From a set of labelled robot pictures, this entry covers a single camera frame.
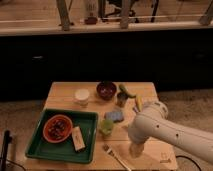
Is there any orange bowl with food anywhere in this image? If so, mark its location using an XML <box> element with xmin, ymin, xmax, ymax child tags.
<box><xmin>43</xmin><ymin>114</ymin><xmax>73</xmax><ymax>143</ymax></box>

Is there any dark maroon bowl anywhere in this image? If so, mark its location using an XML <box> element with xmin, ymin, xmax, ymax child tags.
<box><xmin>96</xmin><ymin>82</ymin><xmax>117</xmax><ymax>100</ymax></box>

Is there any black cable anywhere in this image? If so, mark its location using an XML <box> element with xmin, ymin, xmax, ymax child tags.
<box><xmin>175</xmin><ymin>154</ymin><xmax>203</xmax><ymax>171</ymax></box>

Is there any green plastic tray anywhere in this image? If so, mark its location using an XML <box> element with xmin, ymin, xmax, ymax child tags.
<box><xmin>25</xmin><ymin>109</ymin><xmax>98</xmax><ymax>164</ymax></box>

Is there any blue sponge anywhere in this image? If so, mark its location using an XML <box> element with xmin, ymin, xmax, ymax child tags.
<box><xmin>105</xmin><ymin>111</ymin><xmax>124</xmax><ymax>122</ymax></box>

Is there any green plastic cup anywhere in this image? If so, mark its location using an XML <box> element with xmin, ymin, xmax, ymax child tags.
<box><xmin>99</xmin><ymin>119</ymin><xmax>114</xmax><ymax>135</ymax></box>

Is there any black stand at left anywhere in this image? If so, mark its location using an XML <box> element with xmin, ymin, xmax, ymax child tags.
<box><xmin>0</xmin><ymin>130</ymin><xmax>12</xmax><ymax>171</ymax></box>

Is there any white paper cup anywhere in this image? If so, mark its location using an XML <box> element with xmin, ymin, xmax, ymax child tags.
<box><xmin>74</xmin><ymin>89</ymin><xmax>90</xmax><ymax>106</ymax></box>

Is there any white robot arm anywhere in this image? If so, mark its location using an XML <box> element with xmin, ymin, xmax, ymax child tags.
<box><xmin>128</xmin><ymin>101</ymin><xmax>213</xmax><ymax>163</ymax></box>

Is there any green cucumber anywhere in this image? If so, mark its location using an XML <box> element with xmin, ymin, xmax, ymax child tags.
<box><xmin>119</xmin><ymin>84</ymin><xmax>136</xmax><ymax>98</ymax></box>

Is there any white bottle in background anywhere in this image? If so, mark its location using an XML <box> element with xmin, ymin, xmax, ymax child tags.
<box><xmin>84</xmin><ymin>0</ymin><xmax>102</xmax><ymax>25</ymax></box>

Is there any beige rectangular box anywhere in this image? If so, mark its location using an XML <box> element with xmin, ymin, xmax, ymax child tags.
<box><xmin>72</xmin><ymin>126</ymin><xmax>85</xmax><ymax>151</ymax></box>

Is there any metal fork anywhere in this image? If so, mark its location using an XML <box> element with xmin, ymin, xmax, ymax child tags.
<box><xmin>102</xmin><ymin>144</ymin><xmax>132</xmax><ymax>171</ymax></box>

